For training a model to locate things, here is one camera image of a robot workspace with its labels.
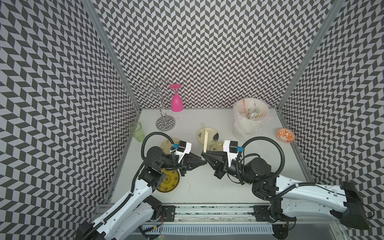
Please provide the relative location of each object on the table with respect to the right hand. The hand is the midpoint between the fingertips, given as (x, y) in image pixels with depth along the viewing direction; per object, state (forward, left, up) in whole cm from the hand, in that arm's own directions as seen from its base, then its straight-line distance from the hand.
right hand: (201, 158), depth 56 cm
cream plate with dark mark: (+32, -8, -32) cm, 46 cm away
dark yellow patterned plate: (+2, +17, -33) cm, 37 cm away
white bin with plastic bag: (+27, -25, -16) cm, 40 cm away
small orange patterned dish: (+31, -57, -31) cm, 72 cm away
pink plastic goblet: (+44, +15, -13) cm, 48 cm away
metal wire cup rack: (+43, +26, -31) cm, 59 cm away
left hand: (0, -1, -3) cm, 4 cm away
